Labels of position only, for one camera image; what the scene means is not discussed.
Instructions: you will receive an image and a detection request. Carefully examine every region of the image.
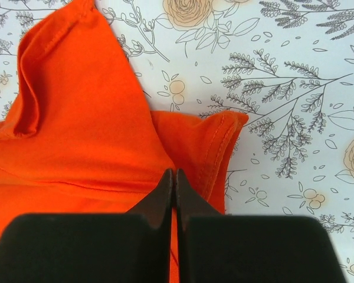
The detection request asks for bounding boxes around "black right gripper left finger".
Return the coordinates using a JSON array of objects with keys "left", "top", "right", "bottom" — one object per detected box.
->
[{"left": 0, "top": 169, "right": 173, "bottom": 282}]

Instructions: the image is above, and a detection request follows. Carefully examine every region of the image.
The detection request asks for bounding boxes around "floral patterned table mat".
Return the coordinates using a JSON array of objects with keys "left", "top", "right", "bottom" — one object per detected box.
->
[{"left": 0, "top": 1, "right": 354, "bottom": 282}]

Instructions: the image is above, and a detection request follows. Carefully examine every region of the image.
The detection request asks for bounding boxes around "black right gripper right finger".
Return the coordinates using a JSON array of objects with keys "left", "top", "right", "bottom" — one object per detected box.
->
[{"left": 175, "top": 170, "right": 345, "bottom": 283}]

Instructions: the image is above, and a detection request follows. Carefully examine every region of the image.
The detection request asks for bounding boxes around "orange t shirt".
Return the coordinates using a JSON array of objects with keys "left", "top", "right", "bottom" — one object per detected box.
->
[{"left": 0, "top": 1, "right": 248, "bottom": 282}]

